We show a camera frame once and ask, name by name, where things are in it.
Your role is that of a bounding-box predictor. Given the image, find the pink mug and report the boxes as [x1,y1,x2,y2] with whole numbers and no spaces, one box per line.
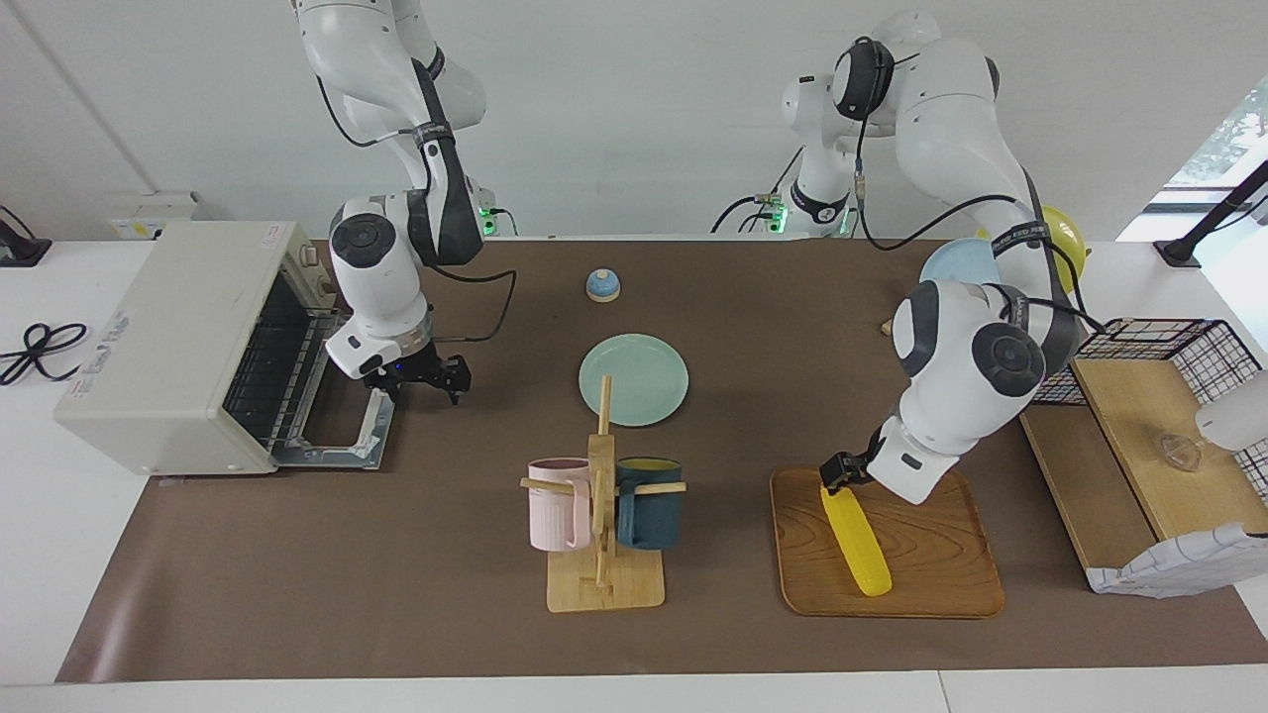
[526,457,593,553]

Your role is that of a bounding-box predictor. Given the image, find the window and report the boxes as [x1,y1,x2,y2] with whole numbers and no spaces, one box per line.
[1169,74,1268,189]

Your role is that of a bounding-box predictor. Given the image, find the glass oven door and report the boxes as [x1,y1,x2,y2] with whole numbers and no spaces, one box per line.
[269,384,397,469]

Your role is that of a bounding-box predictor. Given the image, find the small clear glass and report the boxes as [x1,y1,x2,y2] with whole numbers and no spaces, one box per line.
[1154,431,1205,473]

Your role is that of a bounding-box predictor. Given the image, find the white rounded device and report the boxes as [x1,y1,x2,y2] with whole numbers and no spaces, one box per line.
[1194,368,1268,453]

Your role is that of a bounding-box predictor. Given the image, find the yellow plate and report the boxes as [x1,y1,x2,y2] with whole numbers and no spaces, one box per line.
[976,205,1091,293]

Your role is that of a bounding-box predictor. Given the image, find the brown wooden tray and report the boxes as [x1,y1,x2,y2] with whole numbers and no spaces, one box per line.
[770,465,1006,620]

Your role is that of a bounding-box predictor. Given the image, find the dark blue mug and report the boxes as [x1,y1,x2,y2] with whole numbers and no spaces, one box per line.
[614,456,685,552]

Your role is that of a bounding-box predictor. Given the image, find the yellow corn cob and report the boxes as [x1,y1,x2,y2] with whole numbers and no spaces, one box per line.
[820,483,893,598]

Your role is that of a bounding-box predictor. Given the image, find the light blue plate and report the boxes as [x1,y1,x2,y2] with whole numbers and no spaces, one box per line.
[919,238,1004,288]

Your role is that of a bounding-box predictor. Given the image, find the wire oven rack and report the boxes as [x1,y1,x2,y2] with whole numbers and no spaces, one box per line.
[226,297,343,447]

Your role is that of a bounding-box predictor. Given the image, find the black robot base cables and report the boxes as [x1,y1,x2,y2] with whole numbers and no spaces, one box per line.
[708,149,803,236]

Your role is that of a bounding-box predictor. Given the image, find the wire shelf with wooden boards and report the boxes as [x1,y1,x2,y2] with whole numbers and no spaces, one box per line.
[1018,317,1268,595]

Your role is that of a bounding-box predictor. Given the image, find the white grid-print cloth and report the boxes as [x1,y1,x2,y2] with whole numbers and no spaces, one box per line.
[1085,522,1268,600]

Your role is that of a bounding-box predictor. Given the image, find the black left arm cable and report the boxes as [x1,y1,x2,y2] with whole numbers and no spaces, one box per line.
[850,40,1106,335]

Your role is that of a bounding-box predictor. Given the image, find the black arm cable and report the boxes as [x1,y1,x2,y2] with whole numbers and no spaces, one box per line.
[850,40,1106,335]
[317,74,518,345]

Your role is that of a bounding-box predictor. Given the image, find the black coiled cable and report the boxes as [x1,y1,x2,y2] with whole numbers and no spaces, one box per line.
[0,322,90,387]

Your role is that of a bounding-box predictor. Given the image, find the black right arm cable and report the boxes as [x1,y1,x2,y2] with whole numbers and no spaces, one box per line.
[317,74,518,345]

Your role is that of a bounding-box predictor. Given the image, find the wooden mug tree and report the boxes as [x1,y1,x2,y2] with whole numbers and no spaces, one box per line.
[520,374,687,613]

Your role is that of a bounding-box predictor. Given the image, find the beige toaster oven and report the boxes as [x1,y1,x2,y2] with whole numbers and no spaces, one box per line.
[54,220,343,478]

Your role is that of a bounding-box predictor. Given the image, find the white box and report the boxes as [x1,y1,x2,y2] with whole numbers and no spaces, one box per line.
[104,191,214,242]

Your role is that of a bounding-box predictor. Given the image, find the pale green plate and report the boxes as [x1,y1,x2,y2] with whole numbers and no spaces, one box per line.
[579,334,690,429]

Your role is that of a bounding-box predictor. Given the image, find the black clamp base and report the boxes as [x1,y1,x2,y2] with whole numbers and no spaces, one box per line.
[0,203,53,268]

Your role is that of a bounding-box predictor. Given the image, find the brown paper table mat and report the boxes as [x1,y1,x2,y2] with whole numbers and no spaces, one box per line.
[54,238,1268,684]

